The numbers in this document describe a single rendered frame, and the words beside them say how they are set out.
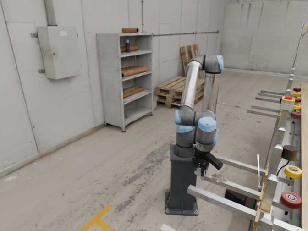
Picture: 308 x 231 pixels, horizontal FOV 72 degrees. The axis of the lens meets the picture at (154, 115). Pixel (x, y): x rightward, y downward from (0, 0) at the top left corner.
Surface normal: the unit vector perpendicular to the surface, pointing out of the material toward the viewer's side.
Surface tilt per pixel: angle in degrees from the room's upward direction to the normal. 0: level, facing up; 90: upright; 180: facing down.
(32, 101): 90
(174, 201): 90
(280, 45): 90
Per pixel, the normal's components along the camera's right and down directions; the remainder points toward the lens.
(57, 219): 0.00, -0.92
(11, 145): 0.84, 0.22
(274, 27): -0.55, 0.32
